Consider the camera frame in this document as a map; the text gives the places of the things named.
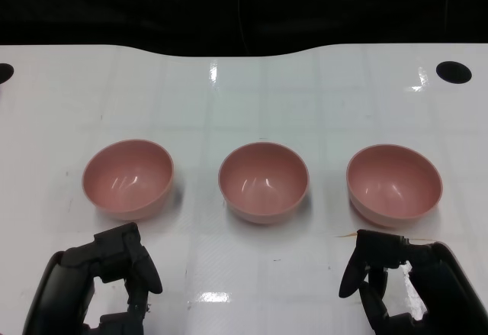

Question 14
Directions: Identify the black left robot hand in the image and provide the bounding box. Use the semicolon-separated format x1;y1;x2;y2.
23;221;164;335

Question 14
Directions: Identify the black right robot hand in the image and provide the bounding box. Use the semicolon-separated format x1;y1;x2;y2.
338;229;488;335

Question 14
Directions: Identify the pink plastic bowl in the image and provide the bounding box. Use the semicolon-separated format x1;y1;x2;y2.
345;143;444;230
217;141;310;226
81;138;176;221

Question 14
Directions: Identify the black backdrop cloth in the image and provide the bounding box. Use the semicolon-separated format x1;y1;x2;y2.
0;0;488;58

